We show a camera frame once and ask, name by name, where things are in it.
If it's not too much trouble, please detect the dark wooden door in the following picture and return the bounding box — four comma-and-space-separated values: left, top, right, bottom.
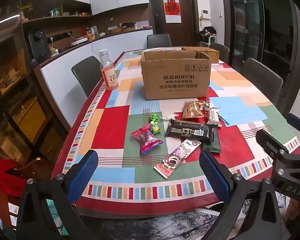
146, 0, 198, 48

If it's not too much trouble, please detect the white cooktop appliance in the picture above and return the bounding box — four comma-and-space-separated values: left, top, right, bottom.
70, 37, 89, 46

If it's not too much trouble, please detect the red snack packet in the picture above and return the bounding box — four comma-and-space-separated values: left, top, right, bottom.
131, 124, 165, 155

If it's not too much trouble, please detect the white kitchen counter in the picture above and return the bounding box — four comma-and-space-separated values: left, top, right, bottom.
32, 27, 153, 110

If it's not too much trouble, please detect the brown snack packet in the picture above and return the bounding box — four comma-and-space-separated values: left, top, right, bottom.
182, 101, 205, 118

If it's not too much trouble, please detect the wooden chair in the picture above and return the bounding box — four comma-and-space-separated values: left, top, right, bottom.
5, 157, 56, 182

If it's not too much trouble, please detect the dark green packet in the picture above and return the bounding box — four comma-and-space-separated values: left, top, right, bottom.
202, 127, 222, 153

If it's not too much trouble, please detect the white snack bar packet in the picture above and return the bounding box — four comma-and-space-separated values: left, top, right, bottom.
205, 107, 222, 127

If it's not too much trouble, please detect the pink drink bottle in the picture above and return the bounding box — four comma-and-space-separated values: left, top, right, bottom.
99, 49, 119, 91

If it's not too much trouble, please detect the black water dispenser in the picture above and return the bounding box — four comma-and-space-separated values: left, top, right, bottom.
27, 30, 50, 59

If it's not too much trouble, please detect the pink white cookie packet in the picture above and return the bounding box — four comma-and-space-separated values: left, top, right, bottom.
154, 139, 202, 179

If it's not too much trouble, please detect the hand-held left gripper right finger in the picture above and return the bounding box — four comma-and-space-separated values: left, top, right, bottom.
199, 151, 283, 240

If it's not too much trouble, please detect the wooden wall shelf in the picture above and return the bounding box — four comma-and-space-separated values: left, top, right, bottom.
21, 0, 93, 23

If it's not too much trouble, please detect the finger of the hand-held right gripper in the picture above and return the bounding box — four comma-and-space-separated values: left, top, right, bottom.
286, 113, 300, 136
255, 129, 290, 160

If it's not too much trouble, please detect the person's right hand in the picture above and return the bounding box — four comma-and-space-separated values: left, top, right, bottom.
286, 199, 300, 230

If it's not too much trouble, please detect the red cloth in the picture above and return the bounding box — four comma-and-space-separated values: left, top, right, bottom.
0, 157, 28, 205

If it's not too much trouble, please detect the black chocolate bar packet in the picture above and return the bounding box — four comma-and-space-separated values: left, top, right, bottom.
164, 119, 218, 144

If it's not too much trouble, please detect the brown cardboard box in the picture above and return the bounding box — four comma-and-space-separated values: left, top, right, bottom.
141, 46, 212, 100

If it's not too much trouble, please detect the woven wicker box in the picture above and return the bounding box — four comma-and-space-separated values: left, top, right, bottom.
181, 46, 220, 64

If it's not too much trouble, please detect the black glass cabinet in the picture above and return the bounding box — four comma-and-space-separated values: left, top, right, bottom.
227, 0, 267, 65

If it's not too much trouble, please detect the glass door display cabinet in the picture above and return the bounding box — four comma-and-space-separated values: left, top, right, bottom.
0, 12, 69, 170

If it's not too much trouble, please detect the stool with bags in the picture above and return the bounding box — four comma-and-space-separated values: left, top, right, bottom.
199, 26, 217, 47

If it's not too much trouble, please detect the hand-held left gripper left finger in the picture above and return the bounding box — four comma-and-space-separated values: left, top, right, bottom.
16, 149, 99, 240

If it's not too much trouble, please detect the grey dining chair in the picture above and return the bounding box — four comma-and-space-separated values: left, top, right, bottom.
209, 42, 230, 64
147, 34, 172, 49
71, 56, 102, 98
240, 57, 283, 102

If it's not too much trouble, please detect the white power cable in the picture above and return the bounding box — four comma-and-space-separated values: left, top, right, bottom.
89, 39, 101, 56

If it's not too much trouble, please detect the red wall calendar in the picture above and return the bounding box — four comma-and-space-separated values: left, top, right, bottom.
162, 0, 182, 23

